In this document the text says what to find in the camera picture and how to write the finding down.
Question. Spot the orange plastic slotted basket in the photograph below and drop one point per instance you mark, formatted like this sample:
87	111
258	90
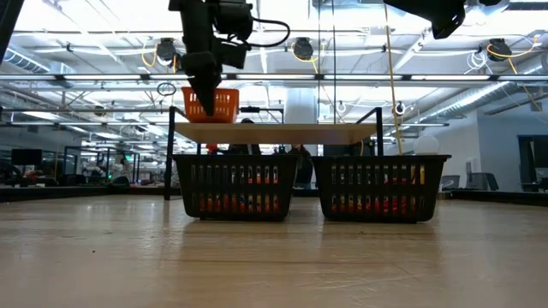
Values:
227	104

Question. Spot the white bulb desk lamp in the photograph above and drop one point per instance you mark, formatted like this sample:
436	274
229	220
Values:
426	146

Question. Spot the red rubber band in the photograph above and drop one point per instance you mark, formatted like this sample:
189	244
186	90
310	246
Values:
386	174
360	205

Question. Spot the black plastic slotted basket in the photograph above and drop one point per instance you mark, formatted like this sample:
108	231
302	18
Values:
235	188
381	190

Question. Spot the grey office chair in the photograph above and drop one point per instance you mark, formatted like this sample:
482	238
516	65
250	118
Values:
486	181

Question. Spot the wooden shelf riser black legs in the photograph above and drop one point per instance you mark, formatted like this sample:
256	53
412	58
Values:
274	133

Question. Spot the black computer monitor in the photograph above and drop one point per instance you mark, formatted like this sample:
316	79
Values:
26	157

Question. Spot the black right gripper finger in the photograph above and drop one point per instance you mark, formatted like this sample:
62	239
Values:
447	27
424	8

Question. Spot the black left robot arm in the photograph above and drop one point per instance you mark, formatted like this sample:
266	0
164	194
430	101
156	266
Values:
197	25

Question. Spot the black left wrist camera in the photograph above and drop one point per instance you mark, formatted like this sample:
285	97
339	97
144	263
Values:
233	53

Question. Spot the person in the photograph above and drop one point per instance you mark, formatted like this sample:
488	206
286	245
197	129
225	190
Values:
305	167
124	167
244	149

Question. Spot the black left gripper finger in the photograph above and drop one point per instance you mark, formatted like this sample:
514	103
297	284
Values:
208	100

